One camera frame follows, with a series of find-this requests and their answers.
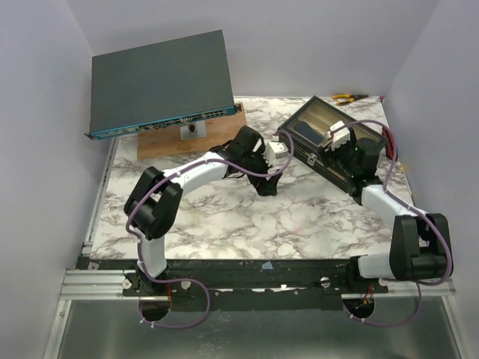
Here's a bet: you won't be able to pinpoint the purple cable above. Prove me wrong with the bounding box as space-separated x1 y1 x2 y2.
327 119 454 328
125 130 295 330

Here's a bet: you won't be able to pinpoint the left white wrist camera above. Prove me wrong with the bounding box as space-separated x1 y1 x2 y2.
263 141 290 167

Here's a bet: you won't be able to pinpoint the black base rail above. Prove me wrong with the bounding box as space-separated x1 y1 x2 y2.
76 257 388 311

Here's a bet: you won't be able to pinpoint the wooden board stand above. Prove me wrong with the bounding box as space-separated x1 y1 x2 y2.
137 102 246 159

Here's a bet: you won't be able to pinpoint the grey network switch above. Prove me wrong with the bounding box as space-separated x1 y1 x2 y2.
86 30 239 140

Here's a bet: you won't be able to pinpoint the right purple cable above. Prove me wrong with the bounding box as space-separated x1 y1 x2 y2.
327 119 454 328

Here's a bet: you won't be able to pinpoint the yellow handled pliers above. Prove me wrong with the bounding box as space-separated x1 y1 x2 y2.
332 93 369 106

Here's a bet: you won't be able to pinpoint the black compartment box with lid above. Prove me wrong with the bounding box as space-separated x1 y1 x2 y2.
278 96 386 203

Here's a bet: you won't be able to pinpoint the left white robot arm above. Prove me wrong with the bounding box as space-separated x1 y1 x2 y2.
123 126 289 295

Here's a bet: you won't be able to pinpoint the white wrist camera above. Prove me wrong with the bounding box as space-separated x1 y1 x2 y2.
320 121 352 151
263 141 290 167

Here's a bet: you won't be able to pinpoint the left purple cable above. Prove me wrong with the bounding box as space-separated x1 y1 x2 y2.
125 130 295 330

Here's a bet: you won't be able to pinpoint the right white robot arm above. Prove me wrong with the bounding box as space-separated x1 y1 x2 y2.
319 138 453 293

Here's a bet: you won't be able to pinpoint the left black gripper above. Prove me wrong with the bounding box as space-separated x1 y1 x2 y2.
240 146 281 197

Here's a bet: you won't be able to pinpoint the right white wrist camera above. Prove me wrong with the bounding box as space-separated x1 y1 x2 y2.
320 121 352 151

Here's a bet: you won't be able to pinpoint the rolled navy blue cloth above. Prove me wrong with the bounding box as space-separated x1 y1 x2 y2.
295 121 324 145

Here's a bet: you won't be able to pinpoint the aluminium frame extrusion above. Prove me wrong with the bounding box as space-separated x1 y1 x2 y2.
45 267 469 358

